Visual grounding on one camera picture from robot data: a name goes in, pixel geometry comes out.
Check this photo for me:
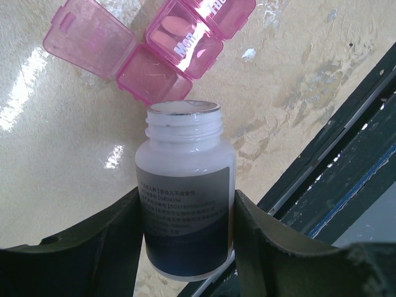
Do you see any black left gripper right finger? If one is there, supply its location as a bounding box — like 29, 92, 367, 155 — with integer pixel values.
233, 190, 395, 296

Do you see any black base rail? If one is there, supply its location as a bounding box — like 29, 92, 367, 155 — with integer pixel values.
181, 48, 395, 296

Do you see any pink weekly pill organizer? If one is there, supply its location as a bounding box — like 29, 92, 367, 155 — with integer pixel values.
43, 0, 256, 105

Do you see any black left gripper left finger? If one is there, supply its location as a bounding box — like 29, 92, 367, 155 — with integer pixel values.
1, 189, 143, 296

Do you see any white pill bottle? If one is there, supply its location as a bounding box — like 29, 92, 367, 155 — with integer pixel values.
135, 100, 236, 282

